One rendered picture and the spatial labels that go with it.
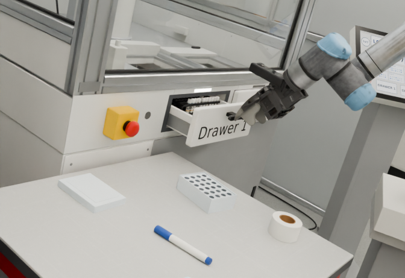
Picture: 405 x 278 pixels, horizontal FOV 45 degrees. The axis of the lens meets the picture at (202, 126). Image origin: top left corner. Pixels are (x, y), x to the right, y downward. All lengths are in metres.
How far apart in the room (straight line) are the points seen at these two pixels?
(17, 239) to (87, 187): 0.23
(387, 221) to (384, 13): 1.80
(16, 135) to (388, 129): 1.54
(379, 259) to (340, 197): 0.91
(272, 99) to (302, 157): 1.93
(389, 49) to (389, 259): 0.57
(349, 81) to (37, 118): 0.76
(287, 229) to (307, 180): 2.11
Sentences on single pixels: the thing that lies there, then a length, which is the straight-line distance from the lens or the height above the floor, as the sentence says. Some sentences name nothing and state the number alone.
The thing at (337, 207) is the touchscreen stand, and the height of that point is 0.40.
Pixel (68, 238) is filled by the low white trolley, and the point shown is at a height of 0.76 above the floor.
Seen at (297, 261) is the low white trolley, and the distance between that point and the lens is 1.09.
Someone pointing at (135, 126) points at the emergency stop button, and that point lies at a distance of 1.20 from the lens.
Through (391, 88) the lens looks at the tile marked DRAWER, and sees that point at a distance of 2.12.
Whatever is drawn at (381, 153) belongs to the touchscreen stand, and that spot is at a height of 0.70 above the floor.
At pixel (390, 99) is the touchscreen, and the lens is 2.10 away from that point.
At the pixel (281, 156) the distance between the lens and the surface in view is 3.29.
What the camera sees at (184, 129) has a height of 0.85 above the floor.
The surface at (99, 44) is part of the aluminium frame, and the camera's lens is 1.14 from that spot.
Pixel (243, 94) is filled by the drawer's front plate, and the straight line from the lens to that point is 1.63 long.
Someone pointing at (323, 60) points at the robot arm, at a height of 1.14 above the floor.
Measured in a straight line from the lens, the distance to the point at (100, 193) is 1.10.
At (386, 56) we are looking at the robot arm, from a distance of 1.37.
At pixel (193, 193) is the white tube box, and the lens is 1.18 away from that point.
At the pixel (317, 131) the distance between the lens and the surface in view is 3.14.
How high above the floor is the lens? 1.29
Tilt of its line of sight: 18 degrees down
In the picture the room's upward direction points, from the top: 15 degrees clockwise
